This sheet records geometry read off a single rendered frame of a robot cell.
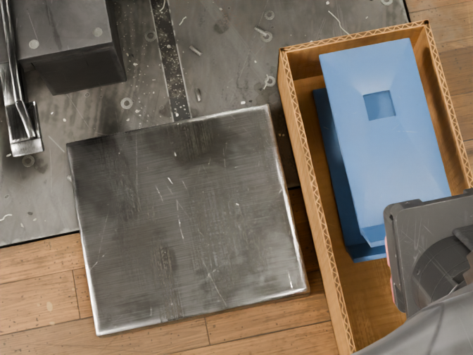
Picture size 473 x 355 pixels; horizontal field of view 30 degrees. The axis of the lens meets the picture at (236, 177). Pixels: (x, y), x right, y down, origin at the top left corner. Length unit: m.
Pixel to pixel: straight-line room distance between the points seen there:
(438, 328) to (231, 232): 0.37
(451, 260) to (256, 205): 0.24
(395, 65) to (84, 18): 0.24
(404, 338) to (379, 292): 0.37
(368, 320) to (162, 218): 0.18
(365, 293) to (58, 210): 0.26
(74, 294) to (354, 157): 0.25
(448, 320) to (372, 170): 0.31
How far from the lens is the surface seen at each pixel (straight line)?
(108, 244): 0.71
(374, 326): 0.71
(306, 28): 0.78
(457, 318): 0.36
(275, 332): 0.71
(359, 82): 0.67
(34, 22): 0.71
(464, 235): 0.52
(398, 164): 0.65
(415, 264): 0.54
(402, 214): 0.52
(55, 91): 0.76
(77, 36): 0.70
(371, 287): 0.72
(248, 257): 0.70
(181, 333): 0.71
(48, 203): 0.75
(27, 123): 0.67
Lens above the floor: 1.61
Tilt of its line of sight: 75 degrees down
